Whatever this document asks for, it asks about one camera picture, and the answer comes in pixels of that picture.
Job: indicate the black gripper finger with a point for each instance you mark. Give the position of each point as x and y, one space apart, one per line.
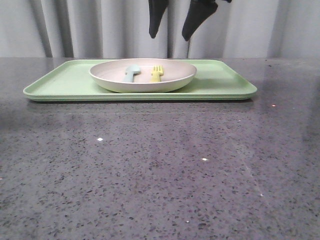
157 9
198 12

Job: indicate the yellow plastic fork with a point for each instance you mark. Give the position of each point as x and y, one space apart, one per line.
156 73

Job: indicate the beige round plate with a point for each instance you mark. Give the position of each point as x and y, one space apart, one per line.
110 74

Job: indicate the light blue plastic spoon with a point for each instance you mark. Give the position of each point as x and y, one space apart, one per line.
130 73

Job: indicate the light green plastic tray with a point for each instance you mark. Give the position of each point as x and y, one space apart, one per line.
71 82

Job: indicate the grey pleated curtain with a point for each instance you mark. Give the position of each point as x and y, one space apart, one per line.
120 29

